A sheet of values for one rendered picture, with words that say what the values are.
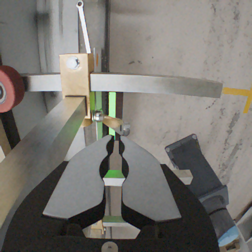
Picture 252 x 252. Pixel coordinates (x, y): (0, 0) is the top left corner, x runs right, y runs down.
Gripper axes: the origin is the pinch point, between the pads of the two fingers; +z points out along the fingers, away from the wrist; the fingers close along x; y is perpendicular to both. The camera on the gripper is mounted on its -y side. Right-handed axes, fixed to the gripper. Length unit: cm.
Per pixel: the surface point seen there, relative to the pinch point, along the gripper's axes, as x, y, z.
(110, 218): -3, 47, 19
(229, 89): 93, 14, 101
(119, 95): -0.1, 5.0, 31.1
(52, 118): -8.1, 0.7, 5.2
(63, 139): -5.9, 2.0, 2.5
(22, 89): -17.1, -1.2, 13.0
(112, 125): -0.5, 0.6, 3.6
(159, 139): 36, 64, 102
